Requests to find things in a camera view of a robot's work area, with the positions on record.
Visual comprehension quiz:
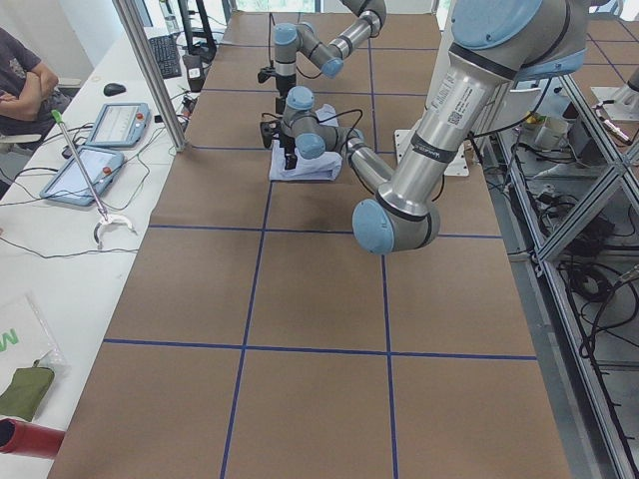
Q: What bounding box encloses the seated person dark shirt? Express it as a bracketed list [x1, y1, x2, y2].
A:
[1, 29, 70, 139]

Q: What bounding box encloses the black computer mouse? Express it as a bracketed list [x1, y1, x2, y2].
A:
[103, 83, 127, 97]

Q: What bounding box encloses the red cylinder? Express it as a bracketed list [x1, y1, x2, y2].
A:
[1, 418, 65, 459]

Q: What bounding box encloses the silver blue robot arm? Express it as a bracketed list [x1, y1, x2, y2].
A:
[259, 1, 590, 254]
[258, 0, 387, 115]

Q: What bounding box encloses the upper teach pendant tablet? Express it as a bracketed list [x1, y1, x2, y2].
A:
[86, 103, 150, 149]

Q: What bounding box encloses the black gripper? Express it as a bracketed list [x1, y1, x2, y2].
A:
[260, 119, 298, 172]
[257, 66, 297, 115]

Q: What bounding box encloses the aluminium frame post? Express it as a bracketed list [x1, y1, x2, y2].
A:
[112, 0, 187, 153]

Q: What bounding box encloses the white plastic bag green print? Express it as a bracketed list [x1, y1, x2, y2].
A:
[1, 294, 69, 421]

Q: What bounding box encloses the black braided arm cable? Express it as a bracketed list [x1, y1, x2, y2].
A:
[268, 12, 325, 81]
[259, 108, 445, 201]

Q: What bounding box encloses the lower teach pendant tablet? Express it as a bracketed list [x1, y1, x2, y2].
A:
[39, 147, 125, 207]

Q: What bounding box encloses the light blue striped shirt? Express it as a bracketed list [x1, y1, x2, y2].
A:
[269, 95, 342, 182]

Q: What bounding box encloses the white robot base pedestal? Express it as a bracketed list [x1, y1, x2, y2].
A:
[393, 0, 493, 179]

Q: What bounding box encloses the aluminium frame rack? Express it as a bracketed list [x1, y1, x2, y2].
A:
[478, 49, 639, 479]

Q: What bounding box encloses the dark green object on table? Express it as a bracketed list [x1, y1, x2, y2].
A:
[1, 366, 55, 422]

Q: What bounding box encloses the black keyboard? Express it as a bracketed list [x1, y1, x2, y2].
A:
[148, 35, 182, 79]

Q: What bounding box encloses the reacher grabber stick tool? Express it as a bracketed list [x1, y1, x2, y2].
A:
[52, 110, 137, 250]

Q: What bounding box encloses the teach pendant tablet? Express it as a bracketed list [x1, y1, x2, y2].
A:
[86, 103, 150, 149]
[39, 147, 125, 207]

